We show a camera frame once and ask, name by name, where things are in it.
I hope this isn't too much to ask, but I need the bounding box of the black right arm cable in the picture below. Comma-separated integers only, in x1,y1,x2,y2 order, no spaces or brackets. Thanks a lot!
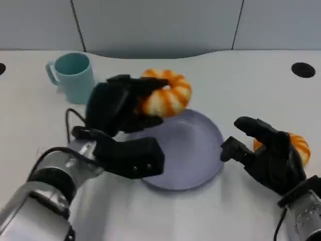
272,206,288,241

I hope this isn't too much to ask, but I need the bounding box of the pale green mug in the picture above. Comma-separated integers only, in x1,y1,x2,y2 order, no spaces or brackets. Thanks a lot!
45,52,96,105

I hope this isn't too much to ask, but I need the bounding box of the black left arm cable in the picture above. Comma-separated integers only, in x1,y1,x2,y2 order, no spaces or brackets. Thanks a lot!
65,107,88,144

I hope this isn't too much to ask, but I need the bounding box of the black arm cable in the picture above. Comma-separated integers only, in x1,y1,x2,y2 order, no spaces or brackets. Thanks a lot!
272,206,288,241
65,107,88,144

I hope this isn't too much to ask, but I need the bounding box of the orange white bread ring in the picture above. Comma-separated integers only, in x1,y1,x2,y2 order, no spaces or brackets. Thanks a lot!
133,69,193,117
253,132,312,167

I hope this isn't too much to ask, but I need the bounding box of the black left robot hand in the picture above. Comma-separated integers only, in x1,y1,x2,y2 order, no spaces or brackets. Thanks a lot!
85,73,169,138

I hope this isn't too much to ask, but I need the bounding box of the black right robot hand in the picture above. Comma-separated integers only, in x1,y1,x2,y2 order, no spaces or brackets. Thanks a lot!
220,116,308,197

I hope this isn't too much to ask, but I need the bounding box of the lilac plate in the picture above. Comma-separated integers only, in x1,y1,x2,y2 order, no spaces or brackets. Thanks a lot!
139,108,225,192

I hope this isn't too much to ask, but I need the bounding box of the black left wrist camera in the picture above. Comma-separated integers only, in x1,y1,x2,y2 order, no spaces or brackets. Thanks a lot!
72,127,166,179

